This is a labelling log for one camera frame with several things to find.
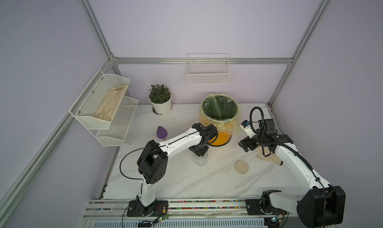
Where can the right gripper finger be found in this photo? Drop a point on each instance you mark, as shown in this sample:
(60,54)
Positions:
(252,145)
(243,145)

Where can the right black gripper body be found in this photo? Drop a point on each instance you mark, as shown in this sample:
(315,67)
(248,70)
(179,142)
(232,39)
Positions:
(260,136)

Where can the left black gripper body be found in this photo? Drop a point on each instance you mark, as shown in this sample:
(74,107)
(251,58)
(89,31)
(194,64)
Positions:
(199,149)

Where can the cream jar lid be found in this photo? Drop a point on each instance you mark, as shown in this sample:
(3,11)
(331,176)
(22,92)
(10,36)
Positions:
(241,167)

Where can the ribbed glass oatmeal jar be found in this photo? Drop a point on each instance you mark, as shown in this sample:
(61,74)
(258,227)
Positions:
(201,160)

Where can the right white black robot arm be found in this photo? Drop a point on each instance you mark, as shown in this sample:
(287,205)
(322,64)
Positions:
(322,204)

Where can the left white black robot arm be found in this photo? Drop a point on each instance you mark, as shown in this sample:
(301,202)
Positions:
(152,163)

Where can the orange trash bin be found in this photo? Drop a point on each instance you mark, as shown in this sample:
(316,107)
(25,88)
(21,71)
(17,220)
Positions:
(220,140)

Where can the clear green bin liner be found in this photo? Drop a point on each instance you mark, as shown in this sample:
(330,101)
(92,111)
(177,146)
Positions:
(222,111)

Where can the purple pink garden trowel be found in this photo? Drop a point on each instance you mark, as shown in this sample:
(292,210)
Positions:
(162,133)

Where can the potted green plant white pot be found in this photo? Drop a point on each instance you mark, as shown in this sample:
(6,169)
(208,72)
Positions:
(160,97)

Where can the white two-tier mesh shelf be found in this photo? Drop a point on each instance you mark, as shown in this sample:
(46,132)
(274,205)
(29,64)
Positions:
(108,134)

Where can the white wire wall basket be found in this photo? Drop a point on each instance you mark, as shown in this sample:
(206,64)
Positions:
(208,69)

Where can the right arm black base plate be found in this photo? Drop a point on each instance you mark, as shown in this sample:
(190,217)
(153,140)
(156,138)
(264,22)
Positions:
(253,208)

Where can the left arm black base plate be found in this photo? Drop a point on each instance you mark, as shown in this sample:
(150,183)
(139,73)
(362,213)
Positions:
(155,209)

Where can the aluminium front rail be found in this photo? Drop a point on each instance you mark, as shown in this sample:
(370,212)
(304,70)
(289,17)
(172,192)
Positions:
(185,213)

